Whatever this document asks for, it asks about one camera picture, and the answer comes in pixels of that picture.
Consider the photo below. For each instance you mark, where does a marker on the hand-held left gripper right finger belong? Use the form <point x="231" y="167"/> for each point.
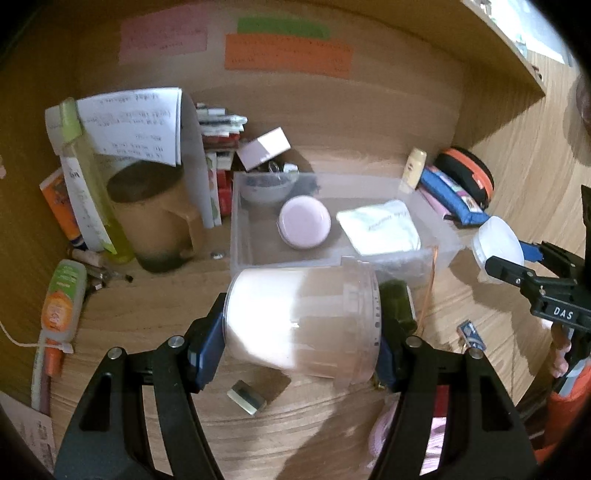
<point x="386" y="360"/>

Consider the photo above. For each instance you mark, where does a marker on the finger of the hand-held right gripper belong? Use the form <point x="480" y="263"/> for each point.
<point x="508" y="271"/>
<point x="531" y="250"/>

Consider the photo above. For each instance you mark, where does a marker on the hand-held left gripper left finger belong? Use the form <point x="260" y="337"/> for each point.
<point x="210" y="344"/>

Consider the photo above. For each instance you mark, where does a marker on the white plastic lid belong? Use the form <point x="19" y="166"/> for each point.
<point x="498" y="240"/>

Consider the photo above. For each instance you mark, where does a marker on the dark green bottle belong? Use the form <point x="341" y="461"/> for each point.
<point x="397" y="300"/>

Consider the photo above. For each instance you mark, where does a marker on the white plastic jar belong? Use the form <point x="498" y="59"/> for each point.
<point x="300" y="318"/>

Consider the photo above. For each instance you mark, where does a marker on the clear plastic storage box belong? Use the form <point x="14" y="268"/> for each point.
<point x="258" y="258"/>

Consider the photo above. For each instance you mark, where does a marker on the person's right forearm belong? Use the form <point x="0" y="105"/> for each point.
<point x="570" y="415"/>

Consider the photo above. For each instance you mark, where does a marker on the wooden desktop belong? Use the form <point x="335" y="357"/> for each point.
<point x="286" y="438"/>

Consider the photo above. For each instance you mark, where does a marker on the person's right hand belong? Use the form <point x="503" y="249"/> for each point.
<point x="561" y="350"/>

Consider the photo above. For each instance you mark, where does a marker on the small grey eraser block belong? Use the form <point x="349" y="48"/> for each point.
<point x="247" y="398"/>

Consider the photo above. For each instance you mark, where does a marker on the small blue packet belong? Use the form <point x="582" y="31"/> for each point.
<point x="468" y="334"/>

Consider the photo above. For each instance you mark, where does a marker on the blue patchwork pencil case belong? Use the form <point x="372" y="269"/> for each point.
<point x="450" y="196"/>

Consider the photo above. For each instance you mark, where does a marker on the black and orange round case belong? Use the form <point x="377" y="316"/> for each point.
<point x="466" y="173"/>

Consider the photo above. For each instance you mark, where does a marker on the pink flat case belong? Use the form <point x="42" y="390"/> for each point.
<point x="434" y="203"/>

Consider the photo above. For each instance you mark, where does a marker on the bunch of metal clips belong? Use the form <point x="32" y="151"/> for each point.
<point x="99" y="274"/>

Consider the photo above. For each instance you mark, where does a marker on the white tissue packet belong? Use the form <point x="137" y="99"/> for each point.
<point x="378" y="228"/>

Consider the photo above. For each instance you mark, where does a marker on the cream lotion tube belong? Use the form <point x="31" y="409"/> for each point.
<point x="414" y="168"/>

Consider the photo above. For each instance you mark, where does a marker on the brown mug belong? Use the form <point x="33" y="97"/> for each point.
<point x="147" y="217"/>

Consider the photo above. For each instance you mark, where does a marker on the green and orange tube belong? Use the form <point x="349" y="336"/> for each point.
<point x="62" y="300"/>

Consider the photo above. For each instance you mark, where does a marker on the pink round case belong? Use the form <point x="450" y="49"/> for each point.
<point x="304" y="221"/>

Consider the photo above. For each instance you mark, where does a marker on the orange and pink pen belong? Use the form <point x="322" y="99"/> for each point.
<point x="48" y="364"/>

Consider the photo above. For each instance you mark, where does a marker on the glass bowl of trinkets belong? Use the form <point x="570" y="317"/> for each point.
<point x="265" y="187"/>

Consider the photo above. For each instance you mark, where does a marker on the yellow-green bottle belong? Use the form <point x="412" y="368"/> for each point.
<point x="99" y="207"/>

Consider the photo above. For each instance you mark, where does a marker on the curled white paper sheet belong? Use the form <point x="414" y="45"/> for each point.
<point x="196" y="152"/>

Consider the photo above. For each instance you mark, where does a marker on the printed paper sheet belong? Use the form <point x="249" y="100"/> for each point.
<point x="27" y="429"/>

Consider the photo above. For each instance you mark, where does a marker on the small pink and white box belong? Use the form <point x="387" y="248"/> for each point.
<point x="263" y="147"/>

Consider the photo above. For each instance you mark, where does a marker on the orange book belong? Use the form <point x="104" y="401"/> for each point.
<point x="57" y="203"/>

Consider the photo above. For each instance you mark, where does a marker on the wooden shelf board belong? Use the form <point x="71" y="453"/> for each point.
<point x="505" y="44"/>

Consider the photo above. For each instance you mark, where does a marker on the stack of books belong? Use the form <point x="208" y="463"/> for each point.
<point x="221" y="129"/>

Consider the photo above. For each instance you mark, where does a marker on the handwritten white paper note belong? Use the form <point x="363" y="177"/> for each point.
<point x="134" y="124"/>

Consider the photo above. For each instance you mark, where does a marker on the orange sticky note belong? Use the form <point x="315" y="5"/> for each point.
<point x="286" y="53"/>

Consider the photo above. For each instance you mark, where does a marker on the pink sticky note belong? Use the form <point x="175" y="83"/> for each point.
<point x="161" y="37"/>

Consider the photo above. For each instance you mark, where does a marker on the green sticky note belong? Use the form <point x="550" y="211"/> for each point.
<point x="281" y="27"/>

